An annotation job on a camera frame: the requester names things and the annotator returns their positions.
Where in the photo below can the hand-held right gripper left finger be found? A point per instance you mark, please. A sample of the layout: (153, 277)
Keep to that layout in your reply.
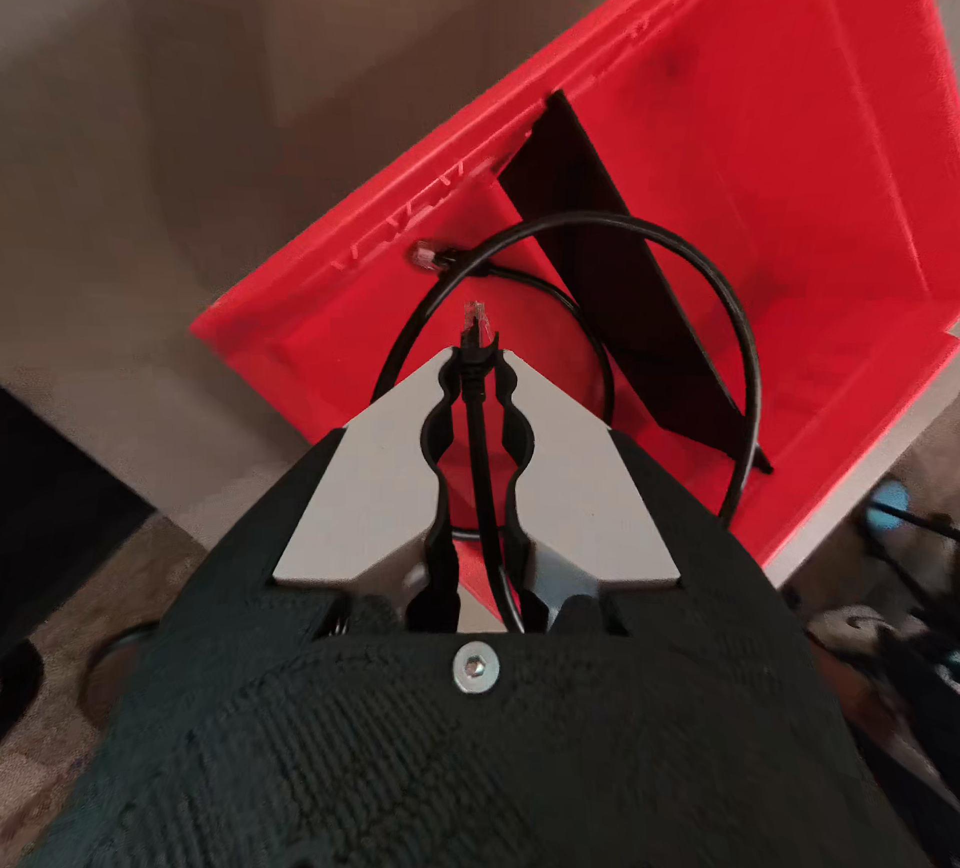
(352, 501)

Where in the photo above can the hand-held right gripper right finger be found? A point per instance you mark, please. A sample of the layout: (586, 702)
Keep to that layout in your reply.
(600, 508)

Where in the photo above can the red plastic bin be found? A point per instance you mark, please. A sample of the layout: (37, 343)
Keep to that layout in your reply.
(787, 171)

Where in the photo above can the black bin divider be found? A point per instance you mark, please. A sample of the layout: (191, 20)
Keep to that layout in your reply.
(600, 268)

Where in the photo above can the dark object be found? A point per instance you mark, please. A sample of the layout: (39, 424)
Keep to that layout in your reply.
(52, 508)

